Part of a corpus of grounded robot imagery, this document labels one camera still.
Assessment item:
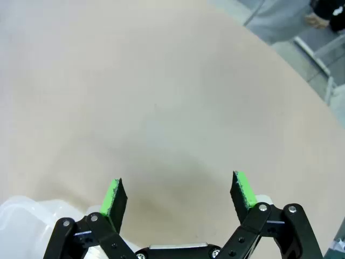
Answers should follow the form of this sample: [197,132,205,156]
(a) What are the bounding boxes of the black-green right gripper left finger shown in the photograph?
[43,178,139,259]

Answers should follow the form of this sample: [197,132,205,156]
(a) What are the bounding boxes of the black-green right gripper right finger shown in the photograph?
[215,171,324,259]

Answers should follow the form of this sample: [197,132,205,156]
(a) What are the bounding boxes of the large clear plastic bin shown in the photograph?
[0,194,275,259]

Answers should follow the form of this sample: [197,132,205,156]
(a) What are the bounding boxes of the person's left forearm black sleeve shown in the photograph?
[309,0,345,33]

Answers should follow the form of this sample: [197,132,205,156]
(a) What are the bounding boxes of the person's left hand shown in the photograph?
[304,13,330,30]

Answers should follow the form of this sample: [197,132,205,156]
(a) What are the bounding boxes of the white metal frame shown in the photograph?
[293,36,338,105]

